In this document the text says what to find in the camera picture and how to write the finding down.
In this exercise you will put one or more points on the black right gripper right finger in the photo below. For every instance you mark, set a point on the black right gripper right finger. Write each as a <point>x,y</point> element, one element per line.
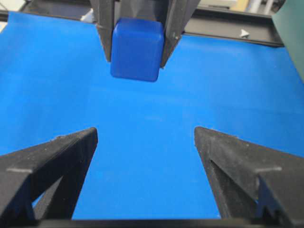
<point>252,181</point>

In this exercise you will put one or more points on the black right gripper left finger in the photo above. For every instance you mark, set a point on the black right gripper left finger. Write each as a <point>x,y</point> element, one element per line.
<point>44,181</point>

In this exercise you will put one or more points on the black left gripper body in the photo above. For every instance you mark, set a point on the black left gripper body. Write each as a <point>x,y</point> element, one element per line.
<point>153,10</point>

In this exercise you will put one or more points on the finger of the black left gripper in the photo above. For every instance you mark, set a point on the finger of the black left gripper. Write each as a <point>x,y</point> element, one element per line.
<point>178,15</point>
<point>103,11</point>

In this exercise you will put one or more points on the blue block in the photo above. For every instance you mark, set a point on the blue block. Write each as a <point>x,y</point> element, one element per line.
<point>137,47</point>

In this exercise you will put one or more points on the blue table mat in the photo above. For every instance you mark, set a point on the blue table mat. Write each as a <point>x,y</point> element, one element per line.
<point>54,80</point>

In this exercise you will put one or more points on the green backdrop curtain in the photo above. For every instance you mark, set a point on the green backdrop curtain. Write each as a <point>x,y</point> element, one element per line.
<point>289,23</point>

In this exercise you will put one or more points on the black aluminium table frame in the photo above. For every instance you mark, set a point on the black aluminium table frame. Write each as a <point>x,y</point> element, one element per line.
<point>208,22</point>

